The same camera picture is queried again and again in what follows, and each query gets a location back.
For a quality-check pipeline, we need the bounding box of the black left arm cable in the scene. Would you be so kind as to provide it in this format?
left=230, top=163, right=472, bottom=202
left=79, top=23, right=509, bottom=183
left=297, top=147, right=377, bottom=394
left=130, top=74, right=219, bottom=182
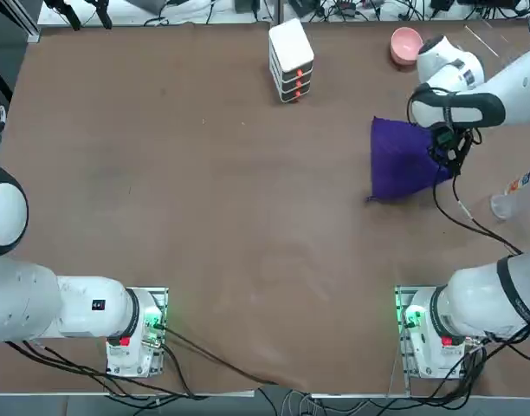
left=4, top=337, right=205, bottom=402

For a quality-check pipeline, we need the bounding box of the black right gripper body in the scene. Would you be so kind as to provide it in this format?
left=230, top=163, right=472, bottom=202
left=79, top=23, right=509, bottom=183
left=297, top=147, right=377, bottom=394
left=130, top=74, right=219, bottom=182
left=428, top=123, right=472, bottom=169

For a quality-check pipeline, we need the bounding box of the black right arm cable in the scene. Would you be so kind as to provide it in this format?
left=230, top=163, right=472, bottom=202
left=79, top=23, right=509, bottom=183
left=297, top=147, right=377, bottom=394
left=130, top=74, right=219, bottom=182
left=407, top=84, right=524, bottom=257

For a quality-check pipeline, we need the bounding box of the pink bowl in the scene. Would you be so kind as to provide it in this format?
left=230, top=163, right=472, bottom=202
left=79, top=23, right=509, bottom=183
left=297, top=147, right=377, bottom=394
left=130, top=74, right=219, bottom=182
left=389, top=26, right=424, bottom=68

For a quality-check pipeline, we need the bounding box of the black cable across table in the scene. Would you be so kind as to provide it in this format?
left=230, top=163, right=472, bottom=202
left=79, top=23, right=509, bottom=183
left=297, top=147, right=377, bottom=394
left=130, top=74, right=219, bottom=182
left=163, top=327, right=281, bottom=387

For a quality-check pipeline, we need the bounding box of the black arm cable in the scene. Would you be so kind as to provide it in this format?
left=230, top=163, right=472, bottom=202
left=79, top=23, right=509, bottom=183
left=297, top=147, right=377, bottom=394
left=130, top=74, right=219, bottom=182
left=407, top=84, right=524, bottom=257
left=4, top=337, right=205, bottom=402

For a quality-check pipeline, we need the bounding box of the aluminium frame rail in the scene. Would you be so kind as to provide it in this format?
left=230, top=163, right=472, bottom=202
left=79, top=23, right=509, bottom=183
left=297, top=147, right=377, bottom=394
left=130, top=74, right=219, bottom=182
left=22, top=0, right=42, bottom=44

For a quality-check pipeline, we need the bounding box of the clear bottle with blue cap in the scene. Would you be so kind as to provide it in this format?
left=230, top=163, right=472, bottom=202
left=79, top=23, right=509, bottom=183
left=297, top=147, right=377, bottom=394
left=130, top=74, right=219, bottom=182
left=489, top=171, right=530, bottom=222

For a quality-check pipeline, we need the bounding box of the white mini drawer box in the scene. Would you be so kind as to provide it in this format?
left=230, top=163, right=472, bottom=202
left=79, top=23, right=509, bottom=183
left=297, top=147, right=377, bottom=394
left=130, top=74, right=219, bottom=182
left=268, top=17, right=315, bottom=105

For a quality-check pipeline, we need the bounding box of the purple towel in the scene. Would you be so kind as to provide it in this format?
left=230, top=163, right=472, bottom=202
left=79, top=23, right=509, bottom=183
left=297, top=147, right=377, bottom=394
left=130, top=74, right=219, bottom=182
left=364, top=115, right=455, bottom=205

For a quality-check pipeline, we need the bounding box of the black tripod leg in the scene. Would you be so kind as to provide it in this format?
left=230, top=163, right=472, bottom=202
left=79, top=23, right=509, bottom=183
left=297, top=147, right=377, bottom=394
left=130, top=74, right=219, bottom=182
left=85, top=0, right=113, bottom=29
left=43, top=0, right=82, bottom=31

